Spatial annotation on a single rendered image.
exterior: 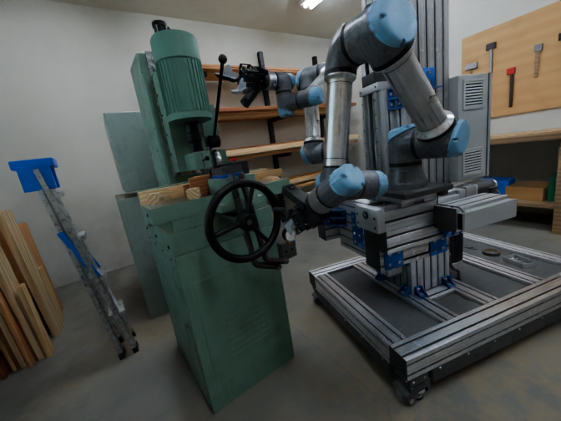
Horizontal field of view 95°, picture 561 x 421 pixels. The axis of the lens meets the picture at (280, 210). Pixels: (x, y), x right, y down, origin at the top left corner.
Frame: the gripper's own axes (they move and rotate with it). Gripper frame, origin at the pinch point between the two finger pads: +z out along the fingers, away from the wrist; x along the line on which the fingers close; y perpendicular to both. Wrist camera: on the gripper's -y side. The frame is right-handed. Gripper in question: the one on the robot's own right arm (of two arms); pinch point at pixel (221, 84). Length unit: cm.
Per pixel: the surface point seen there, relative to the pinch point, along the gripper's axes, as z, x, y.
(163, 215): 35, 35, -29
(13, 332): 109, -4, -145
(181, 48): 13.3, -8.1, 9.1
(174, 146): 19.3, 0.3, -27.2
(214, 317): 26, 65, -63
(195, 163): 15.9, 16.0, -24.8
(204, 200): 19.2, 34.0, -27.9
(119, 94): 7, -214, -112
